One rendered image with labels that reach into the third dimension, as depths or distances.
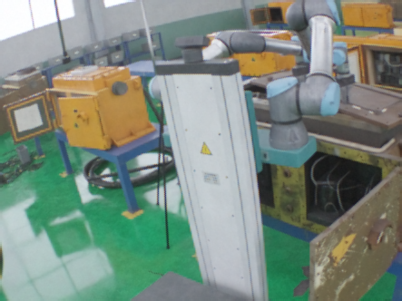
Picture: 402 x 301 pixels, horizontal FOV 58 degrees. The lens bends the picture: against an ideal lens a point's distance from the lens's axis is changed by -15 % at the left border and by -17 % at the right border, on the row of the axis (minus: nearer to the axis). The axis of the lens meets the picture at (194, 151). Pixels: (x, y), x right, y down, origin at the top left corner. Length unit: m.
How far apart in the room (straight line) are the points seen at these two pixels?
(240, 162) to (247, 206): 0.17
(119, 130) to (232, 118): 3.07
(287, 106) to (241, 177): 0.30
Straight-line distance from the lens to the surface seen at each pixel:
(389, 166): 1.89
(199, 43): 1.42
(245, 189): 1.50
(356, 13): 11.47
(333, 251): 1.48
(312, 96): 1.39
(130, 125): 4.46
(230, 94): 1.37
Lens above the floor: 2.03
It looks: 22 degrees down
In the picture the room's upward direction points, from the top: 11 degrees counter-clockwise
